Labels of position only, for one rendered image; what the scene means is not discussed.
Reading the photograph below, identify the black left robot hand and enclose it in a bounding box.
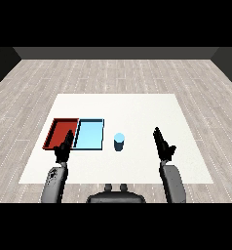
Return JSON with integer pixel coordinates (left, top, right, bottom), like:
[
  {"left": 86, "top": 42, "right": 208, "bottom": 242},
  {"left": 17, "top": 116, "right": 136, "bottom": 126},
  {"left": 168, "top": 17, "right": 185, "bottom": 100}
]
[{"left": 53, "top": 129, "right": 75, "bottom": 164}]

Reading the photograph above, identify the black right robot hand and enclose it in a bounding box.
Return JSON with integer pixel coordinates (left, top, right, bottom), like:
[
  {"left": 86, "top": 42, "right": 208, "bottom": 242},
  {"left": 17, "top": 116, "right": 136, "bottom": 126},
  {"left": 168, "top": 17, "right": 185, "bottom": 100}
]
[{"left": 152, "top": 126, "right": 177, "bottom": 162}]

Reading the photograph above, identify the red shallow open box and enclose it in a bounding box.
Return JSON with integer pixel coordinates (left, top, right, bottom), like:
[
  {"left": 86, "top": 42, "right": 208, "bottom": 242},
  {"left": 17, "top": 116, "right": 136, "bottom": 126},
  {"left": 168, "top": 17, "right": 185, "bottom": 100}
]
[{"left": 42, "top": 117, "right": 80, "bottom": 151}]

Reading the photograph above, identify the light blue shallow open box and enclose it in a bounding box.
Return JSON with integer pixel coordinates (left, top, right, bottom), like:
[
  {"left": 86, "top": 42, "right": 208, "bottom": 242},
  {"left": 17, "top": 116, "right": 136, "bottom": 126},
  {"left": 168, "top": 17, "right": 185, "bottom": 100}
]
[{"left": 71, "top": 118, "right": 105, "bottom": 151}]

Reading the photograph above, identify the small blue can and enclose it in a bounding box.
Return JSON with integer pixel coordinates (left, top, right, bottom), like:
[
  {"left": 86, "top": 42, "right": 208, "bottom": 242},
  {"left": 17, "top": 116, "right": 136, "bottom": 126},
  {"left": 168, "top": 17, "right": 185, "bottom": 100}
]
[{"left": 113, "top": 132, "right": 126, "bottom": 152}]

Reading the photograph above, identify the dark grey robot body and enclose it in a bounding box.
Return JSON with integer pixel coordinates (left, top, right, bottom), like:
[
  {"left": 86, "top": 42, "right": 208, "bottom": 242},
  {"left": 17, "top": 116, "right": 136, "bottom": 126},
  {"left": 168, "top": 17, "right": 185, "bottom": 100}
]
[{"left": 86, "top": 184, "right": 147, "bottom": 204}]

